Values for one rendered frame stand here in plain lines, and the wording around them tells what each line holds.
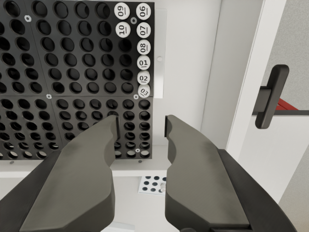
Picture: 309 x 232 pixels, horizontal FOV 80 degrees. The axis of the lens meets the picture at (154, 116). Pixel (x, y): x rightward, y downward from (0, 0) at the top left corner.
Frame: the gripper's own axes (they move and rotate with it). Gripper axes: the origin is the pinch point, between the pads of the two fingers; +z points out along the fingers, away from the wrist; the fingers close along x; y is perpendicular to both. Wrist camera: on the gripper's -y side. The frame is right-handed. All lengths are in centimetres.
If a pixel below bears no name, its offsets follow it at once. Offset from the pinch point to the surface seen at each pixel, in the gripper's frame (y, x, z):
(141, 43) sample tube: -4.0, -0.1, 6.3
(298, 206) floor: 151, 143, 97
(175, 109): 6.3, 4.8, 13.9
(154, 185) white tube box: 27.6, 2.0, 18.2
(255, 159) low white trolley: 23.3, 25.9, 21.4
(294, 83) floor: 30, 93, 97
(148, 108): 3.0, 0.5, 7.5
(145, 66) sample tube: -2.0, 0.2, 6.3
